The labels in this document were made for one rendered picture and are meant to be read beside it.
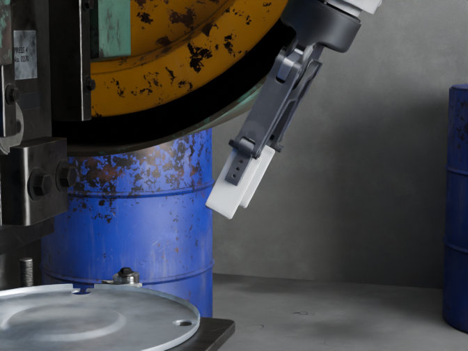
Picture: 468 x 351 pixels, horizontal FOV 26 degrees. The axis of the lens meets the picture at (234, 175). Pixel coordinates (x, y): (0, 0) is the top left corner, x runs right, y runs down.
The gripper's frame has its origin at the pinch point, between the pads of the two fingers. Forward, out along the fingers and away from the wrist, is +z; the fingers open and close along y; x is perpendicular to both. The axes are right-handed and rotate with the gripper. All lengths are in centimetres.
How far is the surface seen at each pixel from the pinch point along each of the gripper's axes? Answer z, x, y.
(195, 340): 15.5, -4.1, -4.9
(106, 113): 8.1, 24.9, 30.4
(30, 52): -1.5, 25.9, -0.7
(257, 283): 114, 18, 316
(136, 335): 18.1, 1.5, -5.3
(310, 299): 102, -6, 296
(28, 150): 5.9, 19.3, -7.2
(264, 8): -14.5, 11.4, 29.4
